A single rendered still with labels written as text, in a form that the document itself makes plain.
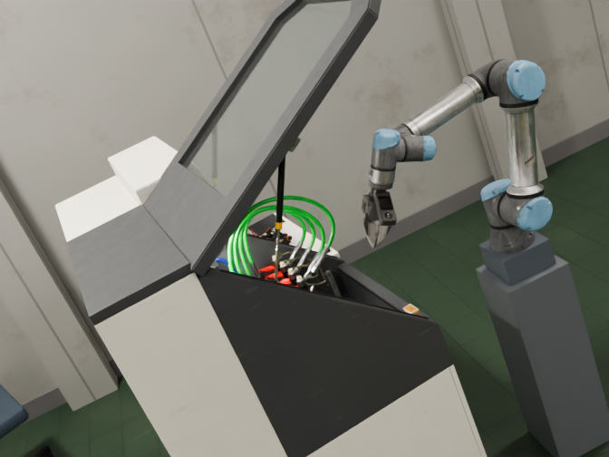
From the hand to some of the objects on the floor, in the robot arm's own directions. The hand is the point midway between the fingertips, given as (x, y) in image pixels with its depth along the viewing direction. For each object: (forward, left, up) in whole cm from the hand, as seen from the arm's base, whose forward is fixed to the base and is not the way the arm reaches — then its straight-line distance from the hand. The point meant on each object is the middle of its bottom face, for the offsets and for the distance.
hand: (375, 245), depth 225 cm
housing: (+74, -45, -120) cm, 148 cm away
